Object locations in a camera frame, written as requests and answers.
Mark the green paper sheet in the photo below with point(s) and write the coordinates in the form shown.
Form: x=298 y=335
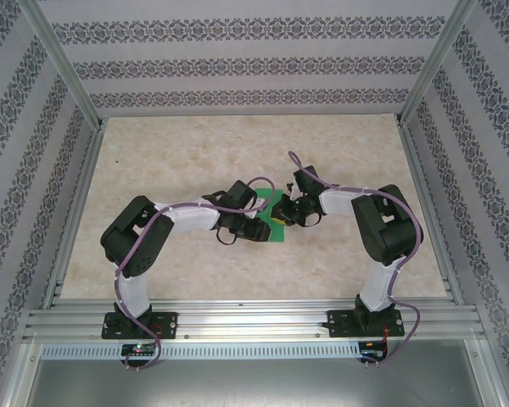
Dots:
x=277 y=235

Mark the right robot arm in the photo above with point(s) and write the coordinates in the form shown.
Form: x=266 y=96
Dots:
x=386 y=237

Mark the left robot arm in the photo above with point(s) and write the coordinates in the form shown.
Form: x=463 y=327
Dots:
x=131 y=246

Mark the grey metal panel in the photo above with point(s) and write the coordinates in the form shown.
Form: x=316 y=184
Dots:
x=254 y=386

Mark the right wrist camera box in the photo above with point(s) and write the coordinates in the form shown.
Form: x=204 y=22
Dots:
x=292 y=191

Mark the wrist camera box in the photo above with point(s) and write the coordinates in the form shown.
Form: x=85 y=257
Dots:
x=261 y=203
x=292 y=191

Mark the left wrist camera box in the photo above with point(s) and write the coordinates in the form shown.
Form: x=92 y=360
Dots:
x=261 y=203

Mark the long aluminium mounting rail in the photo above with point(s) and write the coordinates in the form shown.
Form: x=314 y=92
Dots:
x=246 y=322

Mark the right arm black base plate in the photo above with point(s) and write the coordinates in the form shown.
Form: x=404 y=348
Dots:
x=337 y=324

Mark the aluminium side rail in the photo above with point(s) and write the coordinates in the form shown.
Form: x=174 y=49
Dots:
x=428 y=207
x=74 y=212

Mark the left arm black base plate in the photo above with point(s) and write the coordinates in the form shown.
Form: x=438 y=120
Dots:
x=167 y=324

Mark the aluminium frame post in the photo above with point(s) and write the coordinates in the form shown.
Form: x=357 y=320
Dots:
x=439 y=63
x=63 y=63

